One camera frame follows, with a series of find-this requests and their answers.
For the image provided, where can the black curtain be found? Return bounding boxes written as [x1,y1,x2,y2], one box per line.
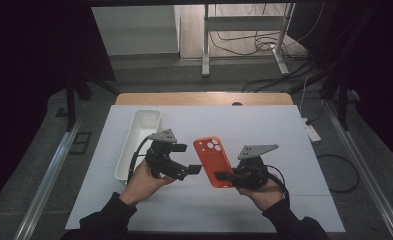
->
[0,0,116,214]
[287,0,393,171]

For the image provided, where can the black looped floor cable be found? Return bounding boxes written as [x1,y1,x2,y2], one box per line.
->
[316,153,361,194]

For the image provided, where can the person's right hand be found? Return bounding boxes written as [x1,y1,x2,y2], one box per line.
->
[235,179,285,213]

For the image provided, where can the white plastic bin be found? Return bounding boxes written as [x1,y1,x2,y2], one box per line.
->
[114,109,163,183]

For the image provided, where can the aluminium rail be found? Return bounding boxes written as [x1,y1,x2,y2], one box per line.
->
[323,99,393,240]
[13,118,85,240]

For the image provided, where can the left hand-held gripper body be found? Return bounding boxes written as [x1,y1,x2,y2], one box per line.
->
[145,128,190,183]

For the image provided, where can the right hand-held gripper black cable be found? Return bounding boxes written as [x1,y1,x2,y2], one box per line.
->
[265,164,291,205]

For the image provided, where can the white panel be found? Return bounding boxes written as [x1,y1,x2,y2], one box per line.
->
[91,4,182,57]

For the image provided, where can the person's left hand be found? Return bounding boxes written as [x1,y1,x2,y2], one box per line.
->
[118,158,177,208]

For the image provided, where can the white board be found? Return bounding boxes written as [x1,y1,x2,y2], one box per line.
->
[65,104,347,234]

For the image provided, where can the tangle of black cables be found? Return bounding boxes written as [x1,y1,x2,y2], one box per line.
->
[208,3,318,62]

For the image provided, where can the black metal stand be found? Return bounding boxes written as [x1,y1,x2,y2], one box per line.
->
[64,75,120,133]
[319,71,353,132]

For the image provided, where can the black floor cables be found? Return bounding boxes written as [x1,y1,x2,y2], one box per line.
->
[241,61,322,94]

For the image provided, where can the white power strip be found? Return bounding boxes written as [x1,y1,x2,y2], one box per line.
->
[301,117,322,144]

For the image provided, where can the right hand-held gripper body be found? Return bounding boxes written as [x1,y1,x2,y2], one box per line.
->
[232,143,280,190]

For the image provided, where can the wooden table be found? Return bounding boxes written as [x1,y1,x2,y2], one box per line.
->
[114,92,295,107]

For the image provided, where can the hand-held gripper black cable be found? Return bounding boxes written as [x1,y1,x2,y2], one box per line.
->
[265,164,291,205]
[127,134,159,185]

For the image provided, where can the orange phone case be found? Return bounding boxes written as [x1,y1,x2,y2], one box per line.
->
[192,135,236,189]

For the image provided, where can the left hand-held gripper black cable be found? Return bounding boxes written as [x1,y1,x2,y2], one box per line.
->
[127,134,159,185]

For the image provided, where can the grey metal desk frame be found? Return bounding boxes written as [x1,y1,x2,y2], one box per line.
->
[201,3,297,78]

